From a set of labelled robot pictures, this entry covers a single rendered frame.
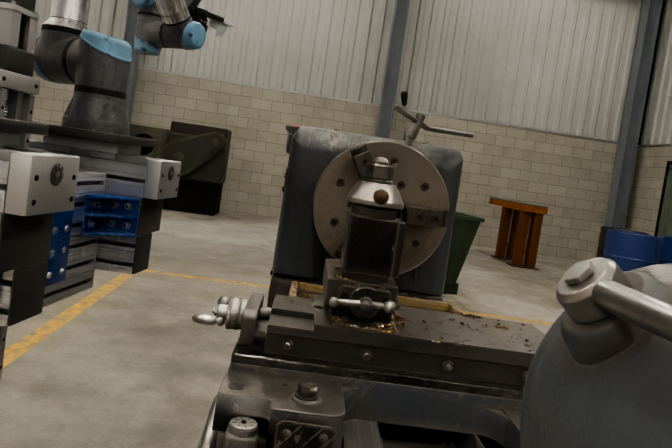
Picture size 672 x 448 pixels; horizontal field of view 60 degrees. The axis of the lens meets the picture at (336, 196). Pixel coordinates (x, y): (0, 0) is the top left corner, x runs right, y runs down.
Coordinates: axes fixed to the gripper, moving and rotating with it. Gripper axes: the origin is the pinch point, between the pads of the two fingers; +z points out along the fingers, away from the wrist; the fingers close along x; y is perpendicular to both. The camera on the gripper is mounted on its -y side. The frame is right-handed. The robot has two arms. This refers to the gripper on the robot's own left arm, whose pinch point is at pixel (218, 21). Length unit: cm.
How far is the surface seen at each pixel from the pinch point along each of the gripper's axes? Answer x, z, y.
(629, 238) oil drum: 159, 593, 53
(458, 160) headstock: 93, -9, 23
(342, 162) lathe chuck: 75, -37, 31
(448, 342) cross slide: 118, -87, 46
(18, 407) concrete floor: -55, 3, 167
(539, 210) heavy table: 35, 802, 59
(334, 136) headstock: 64, -23, 26
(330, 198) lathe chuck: 75, -38, 39
